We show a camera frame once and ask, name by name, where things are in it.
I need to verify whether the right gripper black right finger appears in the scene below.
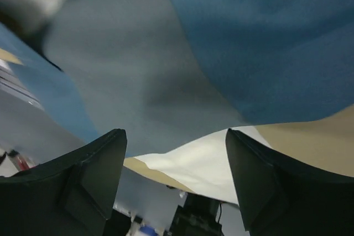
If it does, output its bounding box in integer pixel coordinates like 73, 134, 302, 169
226, 129, 353, 236

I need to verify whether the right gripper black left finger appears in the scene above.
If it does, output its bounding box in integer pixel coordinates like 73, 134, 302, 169
1, 129, 127, 236

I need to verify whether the blue tan white checked pillowcase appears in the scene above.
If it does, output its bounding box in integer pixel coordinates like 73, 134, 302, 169
1, 0, 353, 203

